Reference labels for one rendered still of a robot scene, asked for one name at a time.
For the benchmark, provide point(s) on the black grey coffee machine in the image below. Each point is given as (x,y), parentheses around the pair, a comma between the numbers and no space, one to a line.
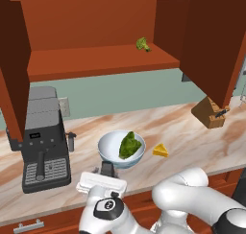
(44,138)

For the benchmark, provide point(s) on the yellow cheese wedge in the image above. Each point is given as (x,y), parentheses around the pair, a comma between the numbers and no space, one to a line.
(160,150)

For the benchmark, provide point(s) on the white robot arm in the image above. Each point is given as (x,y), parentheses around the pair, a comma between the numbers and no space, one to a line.
(192,196)

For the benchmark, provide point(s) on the green broccoli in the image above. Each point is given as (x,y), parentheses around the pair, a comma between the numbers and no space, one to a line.
(142,44)

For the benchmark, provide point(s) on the white salad bowl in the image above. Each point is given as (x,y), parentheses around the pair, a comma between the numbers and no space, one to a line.
(109,146)

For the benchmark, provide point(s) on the black appliance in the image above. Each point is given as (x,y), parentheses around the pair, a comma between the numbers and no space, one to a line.
(240,191)

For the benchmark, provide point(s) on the wooden knife block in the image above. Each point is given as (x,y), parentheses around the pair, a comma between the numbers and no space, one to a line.
(205,114)

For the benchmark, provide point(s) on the red-brown cabinet door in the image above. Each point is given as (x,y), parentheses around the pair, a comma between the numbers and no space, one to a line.
(213,42)
(12,68)

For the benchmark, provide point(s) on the green lettuce leaf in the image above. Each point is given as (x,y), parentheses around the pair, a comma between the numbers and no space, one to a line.
(128,146)

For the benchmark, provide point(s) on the grey wall fitting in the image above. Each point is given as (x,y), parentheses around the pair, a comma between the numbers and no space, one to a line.
(186,77)

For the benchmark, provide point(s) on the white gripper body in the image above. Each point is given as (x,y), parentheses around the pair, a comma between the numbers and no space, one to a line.
(101,182)

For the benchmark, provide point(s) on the red-brown wall cabinet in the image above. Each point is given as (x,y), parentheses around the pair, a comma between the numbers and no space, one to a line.
(93,36)

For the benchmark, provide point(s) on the grey wall outlet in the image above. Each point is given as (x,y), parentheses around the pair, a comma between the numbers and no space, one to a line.
(64,106)

